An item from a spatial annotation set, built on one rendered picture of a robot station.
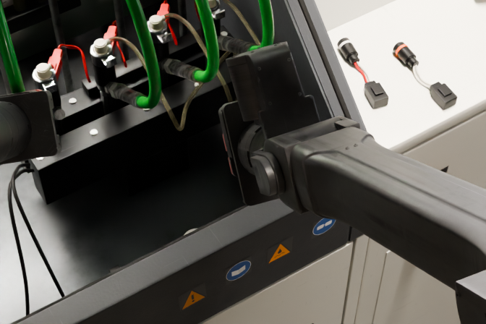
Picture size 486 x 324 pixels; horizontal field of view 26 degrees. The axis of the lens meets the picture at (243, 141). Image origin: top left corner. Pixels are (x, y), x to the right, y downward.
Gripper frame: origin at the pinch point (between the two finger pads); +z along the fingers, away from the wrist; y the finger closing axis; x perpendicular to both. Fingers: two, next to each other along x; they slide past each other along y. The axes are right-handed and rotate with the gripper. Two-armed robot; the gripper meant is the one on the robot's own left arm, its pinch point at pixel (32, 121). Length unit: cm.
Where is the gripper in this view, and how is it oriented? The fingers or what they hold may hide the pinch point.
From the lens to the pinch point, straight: 115.5
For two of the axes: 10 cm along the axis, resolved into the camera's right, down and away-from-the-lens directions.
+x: 1.6, 9.8, 1.0
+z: 1.2, -1.2, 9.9
